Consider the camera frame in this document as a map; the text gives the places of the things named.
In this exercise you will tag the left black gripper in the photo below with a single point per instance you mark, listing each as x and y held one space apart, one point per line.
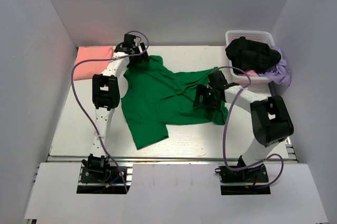
143 57

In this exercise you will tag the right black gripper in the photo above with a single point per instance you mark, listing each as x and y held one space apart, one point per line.
200 91

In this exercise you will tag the green t shirt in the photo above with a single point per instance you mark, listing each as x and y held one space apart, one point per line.
157 97

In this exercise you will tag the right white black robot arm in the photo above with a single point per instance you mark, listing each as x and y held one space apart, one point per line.
271 122

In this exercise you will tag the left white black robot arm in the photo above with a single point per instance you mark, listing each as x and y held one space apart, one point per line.
106 93

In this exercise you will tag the pink garment in basket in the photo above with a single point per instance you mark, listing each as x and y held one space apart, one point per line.
251 73

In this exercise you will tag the white plastic laundry basket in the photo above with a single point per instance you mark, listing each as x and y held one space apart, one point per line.
255 35

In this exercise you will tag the folded pink t shirt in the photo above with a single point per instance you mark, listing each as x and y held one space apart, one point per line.
88 69

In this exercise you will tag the black garment in basket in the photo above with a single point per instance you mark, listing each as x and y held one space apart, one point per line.
251 55

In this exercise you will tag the lilac garment in basket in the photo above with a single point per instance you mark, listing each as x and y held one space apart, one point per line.
279 73

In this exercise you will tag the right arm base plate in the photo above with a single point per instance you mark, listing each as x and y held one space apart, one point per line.
251 175

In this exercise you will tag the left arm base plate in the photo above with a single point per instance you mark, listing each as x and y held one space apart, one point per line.
99 170

